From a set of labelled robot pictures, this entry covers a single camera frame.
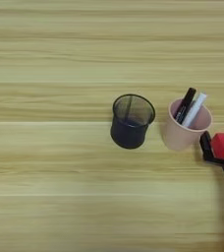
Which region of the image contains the pink plastic cup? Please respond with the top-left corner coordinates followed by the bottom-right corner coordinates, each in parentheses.
top-left (161, 97), bottom-right (214, 153)

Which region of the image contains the black marker pen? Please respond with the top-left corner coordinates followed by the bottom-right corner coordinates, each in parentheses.
top-left (173, 87), bottom-right (197, 125)

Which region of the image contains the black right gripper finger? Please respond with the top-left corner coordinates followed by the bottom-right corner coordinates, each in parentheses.
top-left (198, 130), bottom-right (218, 162)

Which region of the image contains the black mesh pen cup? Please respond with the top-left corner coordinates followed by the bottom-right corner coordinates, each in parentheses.
top-left (109, 94), bottom-right (156, 150)

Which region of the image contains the white marker pen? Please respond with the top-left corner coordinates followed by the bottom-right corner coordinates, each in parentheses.
top-left (181, 92), bottom-right (208, 129)

